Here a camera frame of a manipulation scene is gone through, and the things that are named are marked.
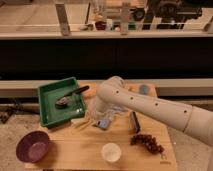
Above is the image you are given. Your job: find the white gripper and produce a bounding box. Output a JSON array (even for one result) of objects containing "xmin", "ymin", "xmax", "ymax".
[{"xmin": 85, "ymin": 97, "xmax": 113, "ymax": 128}]

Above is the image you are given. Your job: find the yellow banana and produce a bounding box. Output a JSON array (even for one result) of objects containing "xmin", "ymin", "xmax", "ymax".
[{"xmin": 73, "ymin": 120, "xmax": 93, "ymax": 130}]

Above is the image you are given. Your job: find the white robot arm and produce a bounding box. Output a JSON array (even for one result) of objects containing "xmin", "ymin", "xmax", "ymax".
[{"xmin": 90, "ymin": 76, "xmax": 213, "ymax": 146}]

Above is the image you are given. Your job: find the white paper cup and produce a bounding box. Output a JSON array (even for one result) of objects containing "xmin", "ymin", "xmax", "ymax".
[{"xmin": 101, "ymin": 143, "xmax": 122, "ymax": 163}]

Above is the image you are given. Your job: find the blue cup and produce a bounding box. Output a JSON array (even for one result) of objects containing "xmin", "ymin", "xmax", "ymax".
[{"xmin": 139, "ymin": 85, "xmax": 149, "ymax": 95}]

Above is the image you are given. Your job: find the grey blue cloth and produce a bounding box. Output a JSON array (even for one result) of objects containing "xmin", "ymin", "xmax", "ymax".
[{"xmin": 108, "ymin": 106, "xmax": 127, "ymax": 120}]

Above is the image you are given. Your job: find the orange fruit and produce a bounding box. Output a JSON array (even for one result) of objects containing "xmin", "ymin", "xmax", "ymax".
[{"xmin": 83, "ymin": 83, "xmax": 97, "ymax": 97}]

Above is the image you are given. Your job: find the green plastic tray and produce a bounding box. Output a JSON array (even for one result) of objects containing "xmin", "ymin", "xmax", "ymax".
[{"xmin": 38, "ymin": 77, "xmax": 89, "ymax": 129}]

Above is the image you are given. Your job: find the wooden board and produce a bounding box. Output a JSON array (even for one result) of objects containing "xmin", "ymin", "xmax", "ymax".
[{"xmin": 24, "ymin": 82, "xmax": 179, "ymax": 171}]

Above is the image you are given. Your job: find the bunch of dark grapes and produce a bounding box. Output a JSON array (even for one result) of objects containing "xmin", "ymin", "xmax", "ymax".
[{"xmin": 130, "ymin": 134, "xmax": 164, "ymax": 154}]

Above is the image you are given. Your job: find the purple bowl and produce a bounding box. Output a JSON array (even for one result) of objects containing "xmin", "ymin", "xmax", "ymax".
[{"xmin": 16, "ymin": 131, "xmax": 50, "ymax": 163}]

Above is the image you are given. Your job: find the black handled metal spoon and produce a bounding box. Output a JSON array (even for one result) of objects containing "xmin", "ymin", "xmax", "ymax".
[{"xmin": 55, "ymin": 86, "xmax": 89, "ymax": 108}]

